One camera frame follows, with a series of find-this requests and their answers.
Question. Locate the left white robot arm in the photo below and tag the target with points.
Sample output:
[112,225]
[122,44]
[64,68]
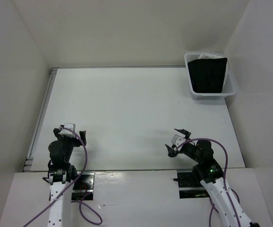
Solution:
[60,206]

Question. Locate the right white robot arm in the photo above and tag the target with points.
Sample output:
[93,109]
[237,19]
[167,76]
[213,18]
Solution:
[212,177]

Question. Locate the aluminium table edge rail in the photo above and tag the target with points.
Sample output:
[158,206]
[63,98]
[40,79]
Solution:
[40,120]

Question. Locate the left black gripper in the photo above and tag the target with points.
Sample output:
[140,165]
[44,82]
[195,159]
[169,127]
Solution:
[77,142]

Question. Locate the black skirt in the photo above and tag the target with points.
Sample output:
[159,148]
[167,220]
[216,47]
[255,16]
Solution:
[208,75]

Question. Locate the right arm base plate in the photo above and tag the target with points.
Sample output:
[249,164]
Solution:
[188,187]

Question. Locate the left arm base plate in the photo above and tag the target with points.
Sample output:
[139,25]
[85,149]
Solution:
[82,189]

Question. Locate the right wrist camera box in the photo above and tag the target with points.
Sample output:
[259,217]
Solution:
[177,142]

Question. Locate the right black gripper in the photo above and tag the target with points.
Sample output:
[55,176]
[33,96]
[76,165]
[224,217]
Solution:
[171,152]

